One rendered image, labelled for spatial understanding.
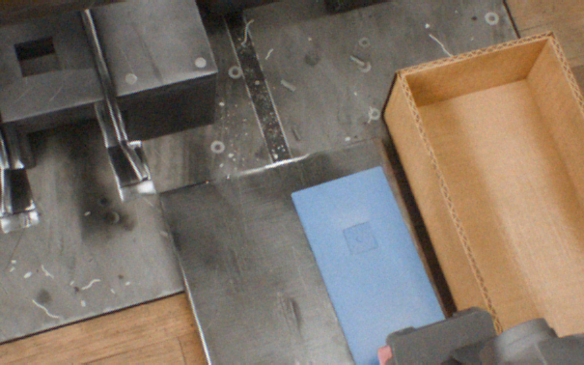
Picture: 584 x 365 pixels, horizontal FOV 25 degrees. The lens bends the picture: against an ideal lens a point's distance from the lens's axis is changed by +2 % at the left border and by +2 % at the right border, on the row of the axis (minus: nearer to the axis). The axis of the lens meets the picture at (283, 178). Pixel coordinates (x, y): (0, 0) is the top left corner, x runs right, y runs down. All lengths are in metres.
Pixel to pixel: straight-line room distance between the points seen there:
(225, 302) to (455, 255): 0.16
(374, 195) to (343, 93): 0.10
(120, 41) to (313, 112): 0.17
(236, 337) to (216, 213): 0.09
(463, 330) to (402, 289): 0.13
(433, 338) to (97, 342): 0.25
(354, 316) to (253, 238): 0.09
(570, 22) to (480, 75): 0.11
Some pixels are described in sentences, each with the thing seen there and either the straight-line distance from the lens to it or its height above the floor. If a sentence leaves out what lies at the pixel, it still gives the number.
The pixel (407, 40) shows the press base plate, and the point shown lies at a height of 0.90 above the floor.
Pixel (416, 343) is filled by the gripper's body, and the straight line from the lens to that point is 0.79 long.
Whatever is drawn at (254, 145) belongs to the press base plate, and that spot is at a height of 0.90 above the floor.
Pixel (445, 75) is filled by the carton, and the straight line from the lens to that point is 0.96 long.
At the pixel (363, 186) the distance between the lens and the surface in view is 0.94.
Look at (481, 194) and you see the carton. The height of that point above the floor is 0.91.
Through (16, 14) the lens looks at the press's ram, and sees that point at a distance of 0.77.
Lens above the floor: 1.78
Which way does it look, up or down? 67 degrees down
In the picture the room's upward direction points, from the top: 11 degrees clockwise
